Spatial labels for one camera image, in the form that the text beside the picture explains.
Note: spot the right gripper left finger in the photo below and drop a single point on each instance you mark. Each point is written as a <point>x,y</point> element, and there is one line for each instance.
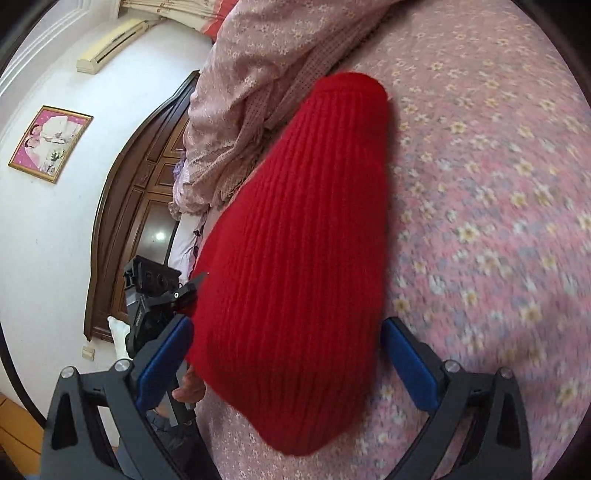
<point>75,445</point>

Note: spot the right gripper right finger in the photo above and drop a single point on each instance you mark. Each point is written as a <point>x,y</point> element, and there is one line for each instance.
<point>497,445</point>

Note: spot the red knit cardigan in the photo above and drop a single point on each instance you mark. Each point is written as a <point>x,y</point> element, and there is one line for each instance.
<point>287,321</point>

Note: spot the person's left hand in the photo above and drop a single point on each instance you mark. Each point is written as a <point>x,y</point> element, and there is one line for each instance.
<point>191,388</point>

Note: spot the white pillow purple trim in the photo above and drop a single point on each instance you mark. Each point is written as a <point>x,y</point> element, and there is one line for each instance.
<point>184,243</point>

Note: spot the dark wooden headboard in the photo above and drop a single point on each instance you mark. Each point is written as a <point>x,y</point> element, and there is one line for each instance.
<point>132,215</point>

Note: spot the framed pink picture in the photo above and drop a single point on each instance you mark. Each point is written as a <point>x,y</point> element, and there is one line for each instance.
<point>48,142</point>

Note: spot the pink floral duvet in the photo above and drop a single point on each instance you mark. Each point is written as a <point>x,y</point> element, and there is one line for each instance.
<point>265,60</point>

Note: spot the cream and red curtain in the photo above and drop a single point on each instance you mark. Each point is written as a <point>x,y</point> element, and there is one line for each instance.
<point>204,16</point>

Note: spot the wall air conditioner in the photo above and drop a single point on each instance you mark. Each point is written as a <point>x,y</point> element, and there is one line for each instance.
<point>101,53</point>

